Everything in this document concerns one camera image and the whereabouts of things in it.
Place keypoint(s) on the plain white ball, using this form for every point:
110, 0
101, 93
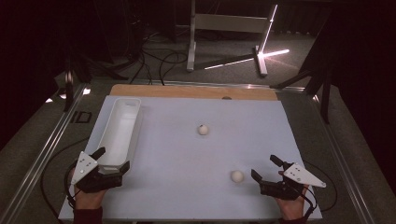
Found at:
237, 176

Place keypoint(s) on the white ball with dark mark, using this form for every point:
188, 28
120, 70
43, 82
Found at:
203, 130

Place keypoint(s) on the short aluminium rail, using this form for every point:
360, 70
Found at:
202, 84

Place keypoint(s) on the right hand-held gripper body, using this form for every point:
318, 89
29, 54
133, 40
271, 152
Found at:
280, 189

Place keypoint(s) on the long aluminium rail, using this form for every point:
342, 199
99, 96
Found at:
345, 174
43, 158

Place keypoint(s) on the white metal stand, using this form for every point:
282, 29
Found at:
229, 23

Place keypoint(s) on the person's left hand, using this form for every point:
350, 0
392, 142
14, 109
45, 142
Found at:
88, 200

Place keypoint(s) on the black tripod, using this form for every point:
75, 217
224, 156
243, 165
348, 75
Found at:
69, 90

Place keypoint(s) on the black angled stand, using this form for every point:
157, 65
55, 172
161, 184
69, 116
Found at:
325, 99

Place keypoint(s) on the white plastic tray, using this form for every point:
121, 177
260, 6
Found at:
120, 133

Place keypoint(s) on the white table mat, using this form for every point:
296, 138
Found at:
193, 161

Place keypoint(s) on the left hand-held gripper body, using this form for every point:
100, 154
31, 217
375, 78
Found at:
93, 180

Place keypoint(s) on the person's right hand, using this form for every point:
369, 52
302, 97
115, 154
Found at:
292, 208

